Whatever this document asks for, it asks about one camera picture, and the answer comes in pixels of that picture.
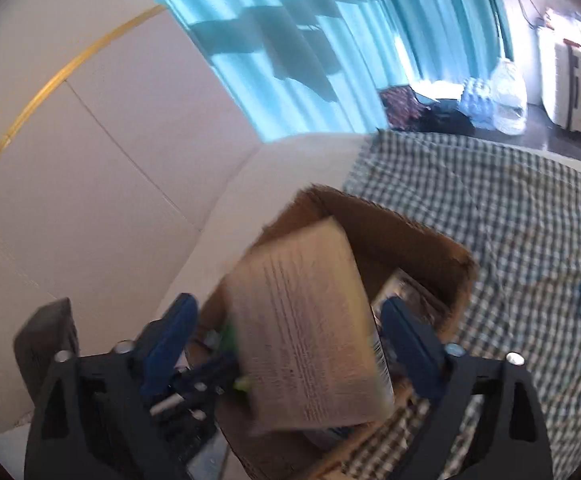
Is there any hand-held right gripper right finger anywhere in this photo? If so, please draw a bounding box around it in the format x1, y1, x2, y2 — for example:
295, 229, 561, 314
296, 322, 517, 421
380, 297, 555, 480

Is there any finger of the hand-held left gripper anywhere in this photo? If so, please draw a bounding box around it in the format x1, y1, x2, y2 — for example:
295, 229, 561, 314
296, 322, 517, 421
148, 350, 241, 413

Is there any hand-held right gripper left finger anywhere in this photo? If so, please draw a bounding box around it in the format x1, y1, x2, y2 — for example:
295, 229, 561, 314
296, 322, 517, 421
23, 293, 199, 480

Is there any yellow brown medicine box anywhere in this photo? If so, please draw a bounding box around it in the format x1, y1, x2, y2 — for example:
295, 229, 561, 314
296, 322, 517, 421
223, 217, 396, 433

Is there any brown cardboard box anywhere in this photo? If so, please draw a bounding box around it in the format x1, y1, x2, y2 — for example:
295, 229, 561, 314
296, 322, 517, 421
190, 185, 478, 480

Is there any green white checked cloth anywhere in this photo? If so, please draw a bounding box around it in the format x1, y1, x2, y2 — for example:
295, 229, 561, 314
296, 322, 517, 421
320, 130, 581, 480

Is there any dark patterned bag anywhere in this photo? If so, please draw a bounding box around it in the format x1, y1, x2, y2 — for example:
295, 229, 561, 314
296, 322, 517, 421
380, 85, 426, 131

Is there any pack of water bottles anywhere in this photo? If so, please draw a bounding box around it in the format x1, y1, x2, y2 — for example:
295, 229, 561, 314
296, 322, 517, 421
459, 77, 496, 128

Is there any clear plastic bag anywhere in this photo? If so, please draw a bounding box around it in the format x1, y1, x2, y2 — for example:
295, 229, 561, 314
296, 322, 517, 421
490, 57, 528, 136

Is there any white suitcase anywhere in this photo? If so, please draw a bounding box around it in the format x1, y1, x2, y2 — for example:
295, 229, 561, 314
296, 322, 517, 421
537, 25, 581, 133

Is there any teal curtain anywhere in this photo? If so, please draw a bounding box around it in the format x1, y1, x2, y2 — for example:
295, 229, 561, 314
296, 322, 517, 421
365, 0, 513, 86
125, 0, 411, 141

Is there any plastic bag with red print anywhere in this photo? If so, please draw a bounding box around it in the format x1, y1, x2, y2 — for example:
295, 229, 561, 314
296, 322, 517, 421
543, 7, 581, 46

